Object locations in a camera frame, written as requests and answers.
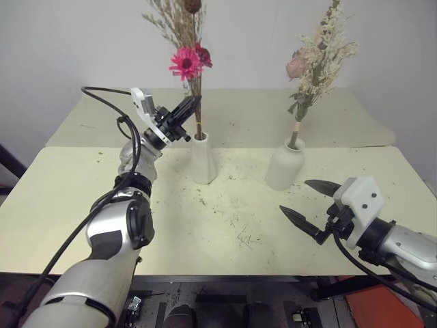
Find black flat bar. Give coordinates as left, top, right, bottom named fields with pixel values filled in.
left=195, top=292, right=247, bottom=305

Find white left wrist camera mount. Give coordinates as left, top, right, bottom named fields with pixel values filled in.
left=130, top=87, right=171, bottom=148

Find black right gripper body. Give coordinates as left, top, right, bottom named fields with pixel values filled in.
left=325, top=203, right=356, bottom=238

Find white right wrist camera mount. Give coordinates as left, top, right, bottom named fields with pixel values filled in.
left=333, top=176, right=385, bottom=247

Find tall twisted white vase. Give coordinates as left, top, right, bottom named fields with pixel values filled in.
left=189, top=133, right=219, bottom=185

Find round white bottle vase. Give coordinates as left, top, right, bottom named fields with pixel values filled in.
left=264, top=138, right=307, bottom=191

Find dark rounded shape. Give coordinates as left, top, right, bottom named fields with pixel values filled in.
left=164, top=304, right=199, bottom=328

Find cream dried flower bouquet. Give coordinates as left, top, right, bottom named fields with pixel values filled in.
left=285, top=0, right=360, bottom=150

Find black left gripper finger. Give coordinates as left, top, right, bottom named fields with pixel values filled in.
left=169, top=96, right=196, bottom=118
left=176, top=96, right=203, bottom=126

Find orange box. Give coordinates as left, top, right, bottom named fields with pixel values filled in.
left=343, top=284, right=426, bottom=328

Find pink daisy dried bouquet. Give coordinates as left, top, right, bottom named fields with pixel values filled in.
left=141, top=0, right=214, bottom=139

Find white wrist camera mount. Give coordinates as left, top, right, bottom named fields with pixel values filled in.
left=130, top=87, right=171, bottom=148
left=333, top=176, right=385, bottom=247

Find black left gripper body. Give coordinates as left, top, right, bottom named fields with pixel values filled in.
left=155, top=106, right=192, bottom=143

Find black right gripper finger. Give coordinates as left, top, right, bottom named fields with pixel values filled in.
left=304, top=179, right=343, bottom=198
left=279, top=204, right=334, bottom=245

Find black table frame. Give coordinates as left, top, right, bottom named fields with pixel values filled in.
left=131, top=274, right=390, bottom=302

